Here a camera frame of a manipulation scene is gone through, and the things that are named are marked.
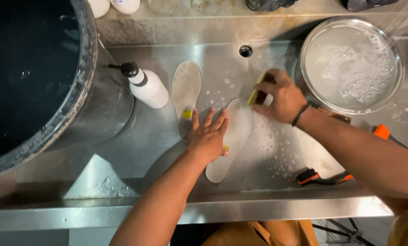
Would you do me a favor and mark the person's left hand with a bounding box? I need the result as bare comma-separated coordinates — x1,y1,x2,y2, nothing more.
187,108,230,164

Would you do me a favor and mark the person's right hand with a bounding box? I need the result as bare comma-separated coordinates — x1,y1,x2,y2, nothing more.
250,68,309,125

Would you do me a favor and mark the yellow and dark sponge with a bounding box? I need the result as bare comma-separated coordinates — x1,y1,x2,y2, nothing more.
247,73,275,107

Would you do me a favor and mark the soapy white shoe insole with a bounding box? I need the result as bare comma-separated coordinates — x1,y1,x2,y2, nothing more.
205,97,254,184

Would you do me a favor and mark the stainless steel sink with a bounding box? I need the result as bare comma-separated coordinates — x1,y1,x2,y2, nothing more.
0,7,408,233

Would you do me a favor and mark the stained white shoe insole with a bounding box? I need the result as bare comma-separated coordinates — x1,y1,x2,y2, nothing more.
171,60,203,143

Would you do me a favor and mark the glass bowl of soapy water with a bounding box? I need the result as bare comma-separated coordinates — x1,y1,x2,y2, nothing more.
299,17,405,115

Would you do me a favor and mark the white pump bottle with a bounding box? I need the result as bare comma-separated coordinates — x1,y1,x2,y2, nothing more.
108,61,170,109

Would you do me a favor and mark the black and orange brush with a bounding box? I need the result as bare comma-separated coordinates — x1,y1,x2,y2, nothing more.
295,168,354,187

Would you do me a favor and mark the dark shoe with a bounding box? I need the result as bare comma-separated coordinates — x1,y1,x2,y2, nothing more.
246,0,299,12
341,0,400,12

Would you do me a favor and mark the person's brown clothing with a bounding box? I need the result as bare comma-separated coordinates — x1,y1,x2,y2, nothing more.
200,203,408,246

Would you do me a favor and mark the clear glass jar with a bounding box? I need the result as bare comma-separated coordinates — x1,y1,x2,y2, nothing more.
147,0,178,15

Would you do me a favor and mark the large dark water tub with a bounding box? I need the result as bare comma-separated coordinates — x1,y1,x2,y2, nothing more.
0,0,99,179

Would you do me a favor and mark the black wrist bracelet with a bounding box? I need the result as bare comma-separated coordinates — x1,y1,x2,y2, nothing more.
291,103,311,128

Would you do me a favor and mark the orange handled tool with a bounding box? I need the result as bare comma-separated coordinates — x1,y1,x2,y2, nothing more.
372,124,408,151

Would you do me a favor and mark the black metal frame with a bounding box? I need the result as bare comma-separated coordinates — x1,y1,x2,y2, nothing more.
312,218,376,246

